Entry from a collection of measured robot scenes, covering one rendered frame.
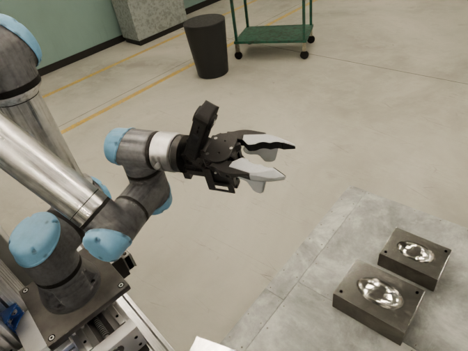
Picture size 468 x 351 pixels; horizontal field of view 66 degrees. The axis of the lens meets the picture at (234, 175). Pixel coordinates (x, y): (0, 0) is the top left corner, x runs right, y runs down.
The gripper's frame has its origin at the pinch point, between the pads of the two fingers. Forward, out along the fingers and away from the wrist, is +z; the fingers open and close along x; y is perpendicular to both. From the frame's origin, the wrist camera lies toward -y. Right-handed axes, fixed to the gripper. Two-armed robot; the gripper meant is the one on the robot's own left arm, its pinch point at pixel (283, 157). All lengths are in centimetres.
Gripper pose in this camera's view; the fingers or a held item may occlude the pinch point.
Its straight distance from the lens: 60.0
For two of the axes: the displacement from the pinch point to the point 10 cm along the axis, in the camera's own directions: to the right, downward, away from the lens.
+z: 9.3, 1.3, -3.5
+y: 1.8, 6.7, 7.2
